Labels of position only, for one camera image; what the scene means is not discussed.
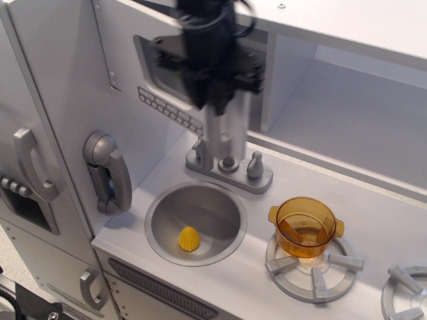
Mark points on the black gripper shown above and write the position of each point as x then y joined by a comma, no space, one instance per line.
211,65

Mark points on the grey toy microwave door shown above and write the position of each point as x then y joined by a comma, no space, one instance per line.
126,29

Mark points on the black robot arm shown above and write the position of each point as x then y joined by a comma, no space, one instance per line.
210,14

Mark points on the grey toy faucet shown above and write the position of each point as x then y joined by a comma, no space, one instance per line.
251,175

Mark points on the round metal sink bowl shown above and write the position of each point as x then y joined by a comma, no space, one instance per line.
216,213

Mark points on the yellow toy corn piece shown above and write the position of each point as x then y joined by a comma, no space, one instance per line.
189,239

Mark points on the amber transparent toy pot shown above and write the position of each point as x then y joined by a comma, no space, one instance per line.
304,226

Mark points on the grey oven vent panel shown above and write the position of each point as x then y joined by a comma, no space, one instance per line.
163,292

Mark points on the grey ice dispenser panel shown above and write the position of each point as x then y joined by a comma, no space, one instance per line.
23,202

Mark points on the grey stove burner grate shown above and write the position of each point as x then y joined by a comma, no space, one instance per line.
321,279

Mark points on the grey toy wall phone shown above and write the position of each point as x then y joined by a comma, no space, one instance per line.
109,174

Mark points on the grey upper fridge handle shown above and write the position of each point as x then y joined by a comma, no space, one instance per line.
25,143

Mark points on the grey fridge handle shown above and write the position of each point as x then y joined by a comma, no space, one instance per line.
92,291
25,143

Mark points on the grey lower fridge handle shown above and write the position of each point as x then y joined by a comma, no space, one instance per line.
92,291

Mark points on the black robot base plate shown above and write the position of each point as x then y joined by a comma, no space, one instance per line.
19,303

